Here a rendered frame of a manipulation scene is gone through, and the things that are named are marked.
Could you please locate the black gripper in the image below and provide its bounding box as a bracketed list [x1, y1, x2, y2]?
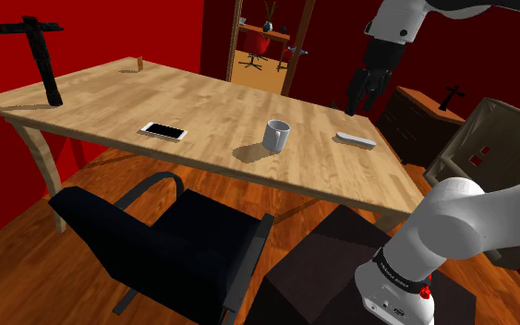
[344, 37, 407, 116]

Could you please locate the white remote control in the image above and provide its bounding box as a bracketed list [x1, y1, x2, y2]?
[334, 131, 378, 150]

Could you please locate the dark dresser with wooden top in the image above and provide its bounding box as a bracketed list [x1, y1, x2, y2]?
[376, 85, 467, 168]

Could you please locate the small black cross figure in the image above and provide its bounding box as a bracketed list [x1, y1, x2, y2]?
[437, 84, 466, 113]

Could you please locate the grey mug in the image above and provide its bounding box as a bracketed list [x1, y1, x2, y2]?
[261, 118, 292, 154]

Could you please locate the wooden desk with plant vase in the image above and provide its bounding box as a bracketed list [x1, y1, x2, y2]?
[238, 0, 293, 73]

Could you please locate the red swivel chair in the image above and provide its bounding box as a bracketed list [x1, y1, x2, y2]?
[238, 30, 272, 72]

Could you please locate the brown open box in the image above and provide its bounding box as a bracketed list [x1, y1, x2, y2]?
[423, 96, 520, 271]

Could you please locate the light wooden table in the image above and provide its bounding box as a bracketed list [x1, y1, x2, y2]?
[0, 55, 426, 235]

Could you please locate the dark robot stand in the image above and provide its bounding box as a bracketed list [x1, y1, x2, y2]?
[245, 204, 478, 325]

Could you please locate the white smartphone with black screen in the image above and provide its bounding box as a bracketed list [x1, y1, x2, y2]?
[139, 121, 189, 143]

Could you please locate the black office chair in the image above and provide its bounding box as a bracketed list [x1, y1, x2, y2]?
[47, 171, 275, 325]

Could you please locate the black cross-shaped stand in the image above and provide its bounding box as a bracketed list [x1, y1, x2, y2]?
[0, 15, 66, 108]

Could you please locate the wooden door frame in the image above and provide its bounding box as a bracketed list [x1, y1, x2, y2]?
[225, 0, 318, 97]

